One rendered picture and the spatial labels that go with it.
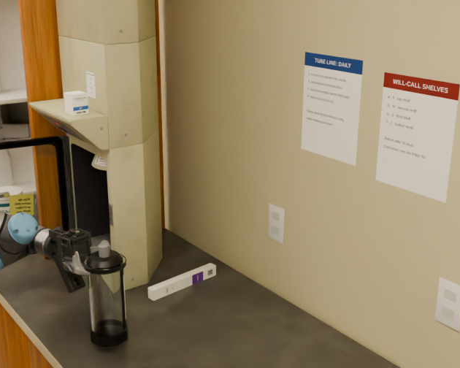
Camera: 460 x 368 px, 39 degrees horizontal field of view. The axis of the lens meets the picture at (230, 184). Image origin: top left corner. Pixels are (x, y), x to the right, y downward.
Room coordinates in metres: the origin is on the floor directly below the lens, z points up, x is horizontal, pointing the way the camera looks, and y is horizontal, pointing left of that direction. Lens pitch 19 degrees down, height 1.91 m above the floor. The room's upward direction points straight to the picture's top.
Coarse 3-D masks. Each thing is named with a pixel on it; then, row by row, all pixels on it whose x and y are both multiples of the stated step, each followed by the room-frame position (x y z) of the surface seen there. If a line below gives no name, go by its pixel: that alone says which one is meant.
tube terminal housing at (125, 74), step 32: (64, 64) 2.03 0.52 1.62; (96, 64) 1.85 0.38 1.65; (128, 64) 1.85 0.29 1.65; (96, 96) 1.86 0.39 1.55; (128, 96) 1.85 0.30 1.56; (128, 128) 1.84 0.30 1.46; (128, 160) 1.84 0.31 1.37; (128, 192) 1.84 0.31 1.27; (160, 192) 2.06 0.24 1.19; (128, 224) 1.84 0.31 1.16; (160, 224) 2.05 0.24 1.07; (128, 256) 1.83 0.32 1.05; (160, 256) 2.04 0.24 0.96; (128, 288) 1.83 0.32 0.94
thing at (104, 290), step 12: (84, 264) 1.47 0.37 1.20; (120, 264) 1.47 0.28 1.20; (96, 276) 1.45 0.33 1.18; (108, 276) 1.45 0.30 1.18; (96, 288) 1.45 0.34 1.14; (108, 288) 1.45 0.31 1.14; (120, 288) 1.48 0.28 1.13; (96, 300) 1.46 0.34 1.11; (108, 300) 1.45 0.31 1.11; (120, 300) 1.47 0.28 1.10; (96, 312) 1.46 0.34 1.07; (108, 312) 1.45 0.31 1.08; (120, 312) 1.47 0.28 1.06; (96, 324) 1.46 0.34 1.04; (108, 324) 1.45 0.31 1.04; (120, 324) 1.47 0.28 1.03; (108, 336) 1.45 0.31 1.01
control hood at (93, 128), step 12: (36, 108) 1.95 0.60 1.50; (48, 108) 1.90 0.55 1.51; (60, 108) 1.90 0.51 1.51; (48, 120) 2.01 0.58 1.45; (60, 120) 1.81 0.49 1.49; (72, 120) 1.75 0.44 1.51; (84, 120) 1.76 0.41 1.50; (96, 120) 1.79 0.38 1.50; (84, 132) 1.76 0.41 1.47; (96, 132) 1.78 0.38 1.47; (96, 144) 1.78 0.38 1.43; (108, 144) 1.81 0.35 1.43
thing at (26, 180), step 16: (0, 160) 1.95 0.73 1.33; (16, 160) 1.97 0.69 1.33; (32, 160) 2.00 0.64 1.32; (48, 160) 2.02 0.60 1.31; (0, 176) 1.95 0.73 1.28; (16, 176) 1.97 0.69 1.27; (32, 176) 1.99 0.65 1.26; (48, 176) 2.02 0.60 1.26; (0, 192) 1.94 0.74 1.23; (16, 192) 1.97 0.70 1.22; (32, 192) 1.99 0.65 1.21; (48, 192) 2.01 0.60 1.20; (0, 208) 1.94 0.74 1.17; (16, 208) 1.96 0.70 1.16; (32, 208) 1.99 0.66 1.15; (48, 208) 2.01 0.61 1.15; (48, 224) 2.01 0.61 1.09
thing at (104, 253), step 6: (102, 246) 1.49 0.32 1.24; (108, 246) 1.49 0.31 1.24; (96, 252) 1.52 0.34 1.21; (102, 252) 1.48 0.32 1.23; (108, 252) 1.49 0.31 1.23; (114, 252) 1.52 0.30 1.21; (90, 258) 1.48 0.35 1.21; (96, 258) 1.48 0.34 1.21; (102, 258) 1.48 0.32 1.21; (108, 258) 1.48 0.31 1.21; (114, 258) 1.48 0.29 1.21; (120, 258) 1.49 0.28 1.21; (90, 264) 1.47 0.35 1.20; (96, 264) 1.46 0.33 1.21; (102, 264) 1.46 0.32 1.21; (108, 264) 1.46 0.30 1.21; (114, 264) 1.47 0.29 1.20
